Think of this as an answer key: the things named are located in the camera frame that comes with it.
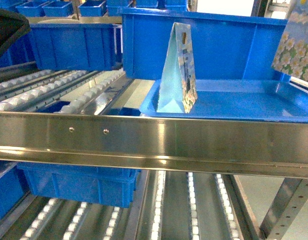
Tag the perforated steel rack post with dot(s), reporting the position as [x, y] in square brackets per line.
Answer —
[287, 203]

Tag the flower gift bag with figures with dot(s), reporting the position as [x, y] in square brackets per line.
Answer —
[177, 90]

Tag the large blue crate behind tray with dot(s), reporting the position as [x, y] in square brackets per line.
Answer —
[224, 46]

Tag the blue crate shelf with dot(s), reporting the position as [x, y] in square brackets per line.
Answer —
[108, 186]
[71, 46]

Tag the blue crate lower shelf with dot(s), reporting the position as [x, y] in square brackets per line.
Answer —
[108, 186]

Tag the blue crate left upper shelf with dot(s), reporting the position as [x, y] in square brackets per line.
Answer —
[71, 46]

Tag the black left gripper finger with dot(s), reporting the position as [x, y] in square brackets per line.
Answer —
[6, 32]

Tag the blue plastic tray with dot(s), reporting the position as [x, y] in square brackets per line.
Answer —
[241, 100]

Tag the stainless steel shelf rail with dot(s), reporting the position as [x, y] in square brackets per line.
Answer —
[277, 149]

